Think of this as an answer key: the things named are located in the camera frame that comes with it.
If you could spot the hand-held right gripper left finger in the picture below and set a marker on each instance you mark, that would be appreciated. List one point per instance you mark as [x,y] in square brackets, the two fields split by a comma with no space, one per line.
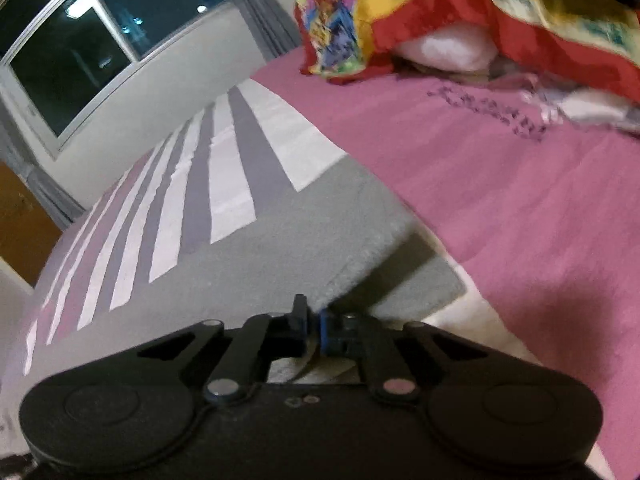
[299,322]

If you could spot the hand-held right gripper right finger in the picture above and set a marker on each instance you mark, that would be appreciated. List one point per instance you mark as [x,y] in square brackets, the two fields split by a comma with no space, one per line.
[326,332]

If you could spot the grey pants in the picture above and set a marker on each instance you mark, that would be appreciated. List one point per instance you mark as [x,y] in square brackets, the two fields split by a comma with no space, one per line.
[280,255]

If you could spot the striped pink bed sheet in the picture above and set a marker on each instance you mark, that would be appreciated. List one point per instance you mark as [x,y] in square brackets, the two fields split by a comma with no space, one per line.
[510,210]

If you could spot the grey curtain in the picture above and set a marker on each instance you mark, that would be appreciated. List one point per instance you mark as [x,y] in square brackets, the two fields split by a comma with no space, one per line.
[45,190]
[260,5]

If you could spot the brown wooden door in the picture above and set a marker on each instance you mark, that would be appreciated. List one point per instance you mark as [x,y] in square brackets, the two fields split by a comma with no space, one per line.
[22,230]

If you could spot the white pillow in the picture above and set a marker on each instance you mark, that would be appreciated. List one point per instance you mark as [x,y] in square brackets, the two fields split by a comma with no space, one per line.
[445,52]

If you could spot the white lilac cloth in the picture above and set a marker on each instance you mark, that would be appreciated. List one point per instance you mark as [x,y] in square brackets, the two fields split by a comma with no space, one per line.
[585,105]

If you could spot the white framed window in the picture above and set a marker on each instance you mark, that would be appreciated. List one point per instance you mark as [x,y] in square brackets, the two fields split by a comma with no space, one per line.
[70,60]

